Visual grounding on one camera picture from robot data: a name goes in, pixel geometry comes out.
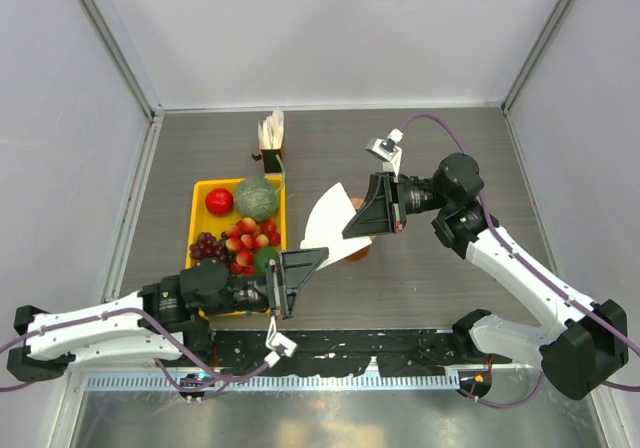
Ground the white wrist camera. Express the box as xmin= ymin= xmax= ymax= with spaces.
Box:
xmin=365 ymin=129 xmax=404 ymax=175
xmin=264 ymin=316 xmax=298 ymax=368

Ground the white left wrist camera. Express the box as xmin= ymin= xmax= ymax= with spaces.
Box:
xmin=264 ymin=316 xmax=298 ymax=368

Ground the green lime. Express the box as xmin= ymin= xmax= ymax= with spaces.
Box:
xmin=253 ymin=246 xmax=279 ymax=275

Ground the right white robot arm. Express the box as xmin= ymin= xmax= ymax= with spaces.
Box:
xmin=342 ymin=153 xmax=629 ymax=400

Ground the yellow plastic fruit tray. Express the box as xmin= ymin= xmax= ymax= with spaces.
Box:
xmin=179 ymin=175 xmax=287 ymax=318

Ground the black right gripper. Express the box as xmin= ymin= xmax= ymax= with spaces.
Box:
xmin=343 ymin=171 xmax=452 ymax=239

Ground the dark purple grape bunch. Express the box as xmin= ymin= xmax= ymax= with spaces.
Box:
xmin=188 ymin=232 xmax=232 ymax=264

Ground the red apple back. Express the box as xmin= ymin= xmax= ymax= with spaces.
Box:
xmin=205 ymin=188 xmax=234 ymax=217

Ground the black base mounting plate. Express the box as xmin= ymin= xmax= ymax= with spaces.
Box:
xmin=210 ymin=329 xmax=489 ymax=378

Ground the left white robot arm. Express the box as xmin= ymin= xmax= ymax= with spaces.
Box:
xmin=1 ymin=247 xmax=329 ymax=383

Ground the round wooden dripper stand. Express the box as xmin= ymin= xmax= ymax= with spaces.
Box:
xmin=351 ymin=198 xmax=364 ymax=211

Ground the white perforated cable rail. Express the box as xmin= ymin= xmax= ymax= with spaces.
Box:
xmin=85 ymin=370 xmax=460 ymax=392

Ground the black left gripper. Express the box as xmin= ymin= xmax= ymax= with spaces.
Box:
xmin=202 ymin=245 xmax=328 ymax=318

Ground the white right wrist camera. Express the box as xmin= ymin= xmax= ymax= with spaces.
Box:
xmin=365 ymin=129 xmax=404 ymax=175

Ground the green netted melon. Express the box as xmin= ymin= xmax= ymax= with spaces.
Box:
xmin=234 ymin=178 xmax=279 ymax=223

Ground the dark filter holder box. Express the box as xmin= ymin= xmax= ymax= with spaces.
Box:
xmin=251 ymin=140 xmax=284 ymax=175

